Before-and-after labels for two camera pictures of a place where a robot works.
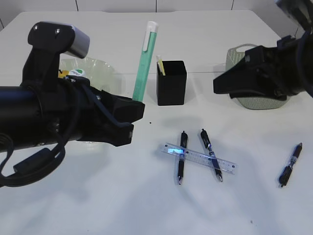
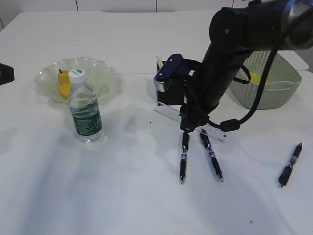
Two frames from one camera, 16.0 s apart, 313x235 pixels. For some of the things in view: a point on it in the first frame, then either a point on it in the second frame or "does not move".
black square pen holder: x=171 y=87 does not move
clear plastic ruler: x=200 y=159 → x=175 y=112
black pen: x=207 y=142 does not move
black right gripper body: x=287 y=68 → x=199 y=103
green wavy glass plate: x=100 y=74 does not move
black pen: x=285 y=174 does not move
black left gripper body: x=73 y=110 → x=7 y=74
